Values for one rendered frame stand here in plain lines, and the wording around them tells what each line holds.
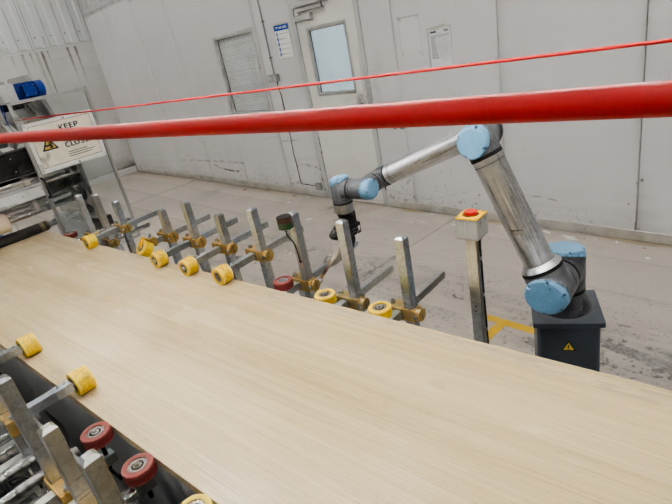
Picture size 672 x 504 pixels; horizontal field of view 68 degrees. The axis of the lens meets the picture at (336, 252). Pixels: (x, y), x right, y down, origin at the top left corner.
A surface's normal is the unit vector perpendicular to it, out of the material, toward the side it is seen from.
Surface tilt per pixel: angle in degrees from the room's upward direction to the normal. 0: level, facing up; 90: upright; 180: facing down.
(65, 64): 90
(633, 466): 0
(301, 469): 0
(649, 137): 90
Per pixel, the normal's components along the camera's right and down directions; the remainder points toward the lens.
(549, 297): -0.54, 0.50
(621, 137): -0.71, 0.40
